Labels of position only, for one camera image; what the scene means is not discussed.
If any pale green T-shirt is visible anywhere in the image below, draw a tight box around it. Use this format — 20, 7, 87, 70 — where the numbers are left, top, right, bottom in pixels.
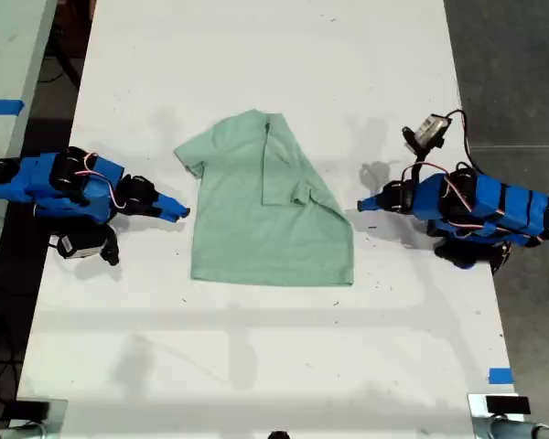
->
172, 108, 356, 288

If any pale side table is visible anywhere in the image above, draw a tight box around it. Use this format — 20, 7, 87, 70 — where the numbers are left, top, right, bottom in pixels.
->
0, 0, 59, 287

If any grey metal tube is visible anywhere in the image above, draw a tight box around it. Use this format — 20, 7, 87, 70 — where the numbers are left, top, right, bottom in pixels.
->
473, 418, 549, 439
0, 423, 51, 439

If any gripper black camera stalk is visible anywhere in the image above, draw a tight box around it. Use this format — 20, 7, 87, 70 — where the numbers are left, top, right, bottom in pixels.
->
401, 126, 434, 184
100, 225, 122, 267

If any gripper silver-black camera box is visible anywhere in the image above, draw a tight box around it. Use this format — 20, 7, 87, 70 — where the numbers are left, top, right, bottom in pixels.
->
413, 112, 454, 150

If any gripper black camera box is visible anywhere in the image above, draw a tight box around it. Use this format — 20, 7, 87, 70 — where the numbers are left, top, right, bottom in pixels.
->
48, 231, 107, 262

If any gripper black camera cable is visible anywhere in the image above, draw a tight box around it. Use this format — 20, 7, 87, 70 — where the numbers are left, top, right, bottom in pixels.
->
443, 108, 478, 171

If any thin black floor cable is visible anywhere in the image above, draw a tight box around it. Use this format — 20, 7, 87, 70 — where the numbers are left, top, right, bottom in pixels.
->
39, 43, 82, 91

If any silver metal bracket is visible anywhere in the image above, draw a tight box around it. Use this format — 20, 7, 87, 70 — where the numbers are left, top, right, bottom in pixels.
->
467, 392, 533, 423
45, 398, 70, 427

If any black box on metal bracket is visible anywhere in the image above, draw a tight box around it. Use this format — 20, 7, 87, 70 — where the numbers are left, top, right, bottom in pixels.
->
7, 400, 52, 420
484, 395, 531, 415

